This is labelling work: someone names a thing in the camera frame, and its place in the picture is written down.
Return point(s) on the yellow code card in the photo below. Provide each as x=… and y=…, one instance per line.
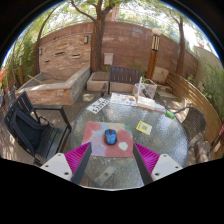
x=144, y=127

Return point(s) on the white flat box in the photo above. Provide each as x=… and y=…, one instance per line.
x=146, y=102

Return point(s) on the thick forked tree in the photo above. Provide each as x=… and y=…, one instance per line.
x=96, y=43

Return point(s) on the small white blue pack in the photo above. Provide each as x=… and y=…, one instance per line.
x=160, y=107

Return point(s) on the floral print mouse pad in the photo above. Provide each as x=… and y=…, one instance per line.
x=95, y=141

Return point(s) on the raised stone garden bed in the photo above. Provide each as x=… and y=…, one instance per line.
x=46, y=93

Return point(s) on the clear plastic cup with straw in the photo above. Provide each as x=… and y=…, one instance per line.
x=139, y=90

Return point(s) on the black wall lamp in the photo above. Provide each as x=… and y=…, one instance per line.
x=41, y=51
x=86, y=39

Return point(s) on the slim straight tree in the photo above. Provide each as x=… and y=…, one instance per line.
x=181, y=50

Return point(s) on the grey wicker chair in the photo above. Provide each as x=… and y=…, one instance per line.
x=195, y=121

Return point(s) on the beige stone slab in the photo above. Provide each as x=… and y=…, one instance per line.
x=161, y=75

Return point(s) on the colourful printed sheet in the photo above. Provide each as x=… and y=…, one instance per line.
x=122, y=99

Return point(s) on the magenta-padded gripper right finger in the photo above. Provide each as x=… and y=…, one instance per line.
x=163, y=165

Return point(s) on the wooden garden lamp post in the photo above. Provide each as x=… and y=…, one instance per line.
x=151, y=63

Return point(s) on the thin curved tree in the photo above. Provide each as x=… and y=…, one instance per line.
x=36, y=53

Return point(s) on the green wipes packet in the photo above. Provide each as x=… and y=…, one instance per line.
x=170, y=114

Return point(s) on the black metal chair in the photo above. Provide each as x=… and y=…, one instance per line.
x=28, y=128

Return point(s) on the beige stone trough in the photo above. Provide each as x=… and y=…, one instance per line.
x=96, y=81

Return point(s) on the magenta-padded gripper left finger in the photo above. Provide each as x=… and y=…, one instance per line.
x=60, y=163

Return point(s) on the white stone planter box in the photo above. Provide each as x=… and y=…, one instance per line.
x=150, y=88

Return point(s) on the blue computer mouse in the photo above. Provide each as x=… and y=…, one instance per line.
x=110, y=136

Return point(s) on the dark wooden slat chair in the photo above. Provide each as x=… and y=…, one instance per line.
x=125, y=75

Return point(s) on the white number plate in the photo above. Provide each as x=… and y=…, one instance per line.
x=98, y=105

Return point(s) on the grey wall box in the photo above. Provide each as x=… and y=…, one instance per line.
x=108, y=58

